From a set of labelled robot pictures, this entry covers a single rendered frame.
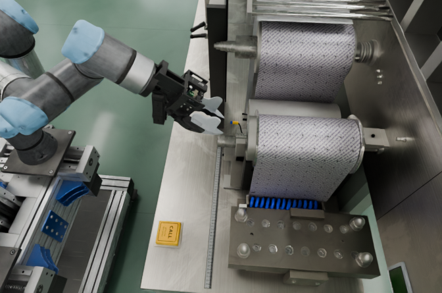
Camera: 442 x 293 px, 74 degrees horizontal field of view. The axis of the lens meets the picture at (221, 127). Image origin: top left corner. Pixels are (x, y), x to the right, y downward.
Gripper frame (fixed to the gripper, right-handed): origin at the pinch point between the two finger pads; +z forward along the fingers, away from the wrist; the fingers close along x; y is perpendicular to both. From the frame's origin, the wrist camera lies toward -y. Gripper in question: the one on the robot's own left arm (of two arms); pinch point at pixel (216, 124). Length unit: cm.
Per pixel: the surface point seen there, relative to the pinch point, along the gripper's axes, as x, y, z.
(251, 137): -2.2, 4.5, 7.2
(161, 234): -16.2, -40.4, 12.1
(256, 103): 13.8, 0.6, 12.7
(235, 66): 65, -30, 29
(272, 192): -5.5, -8.4, 28.8
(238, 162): 2.6, -13.3, 19.2
